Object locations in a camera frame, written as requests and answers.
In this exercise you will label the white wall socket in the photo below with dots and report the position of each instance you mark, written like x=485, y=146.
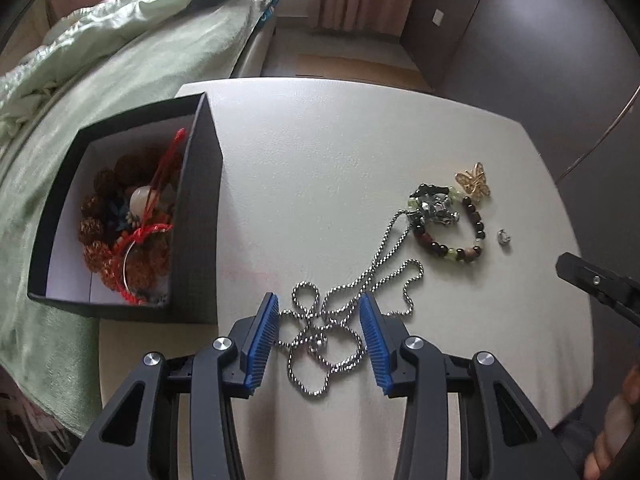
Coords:
x=438, y=17

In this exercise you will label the cream upholstered bed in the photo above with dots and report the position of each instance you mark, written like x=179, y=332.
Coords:
x=255, y=55

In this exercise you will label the gold butterfly brooch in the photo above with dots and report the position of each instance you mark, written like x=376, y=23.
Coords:
x=472, y=182

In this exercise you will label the cartoon printed bed sheet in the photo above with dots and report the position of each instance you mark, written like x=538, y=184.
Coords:
x=267, y=10

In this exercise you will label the black square gift box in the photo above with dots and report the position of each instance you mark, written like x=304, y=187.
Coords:
x=200, y=220

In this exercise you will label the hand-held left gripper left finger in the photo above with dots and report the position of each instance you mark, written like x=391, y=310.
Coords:
x=260, y=345

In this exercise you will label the grey wardrobe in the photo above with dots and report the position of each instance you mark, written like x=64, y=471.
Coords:
x=525, y=35

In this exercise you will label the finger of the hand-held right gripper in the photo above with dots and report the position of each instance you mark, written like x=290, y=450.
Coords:
x=595, y=282

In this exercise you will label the person's right hand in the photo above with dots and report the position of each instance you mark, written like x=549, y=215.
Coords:
x=617, y=425

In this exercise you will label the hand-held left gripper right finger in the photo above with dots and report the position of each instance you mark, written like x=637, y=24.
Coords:
x=375, y=345

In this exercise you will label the green bed blanket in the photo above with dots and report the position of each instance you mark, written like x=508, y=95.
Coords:
x=125, y=75

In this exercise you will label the blue flower bead ornament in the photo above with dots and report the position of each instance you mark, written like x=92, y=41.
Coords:
x=112, y=210

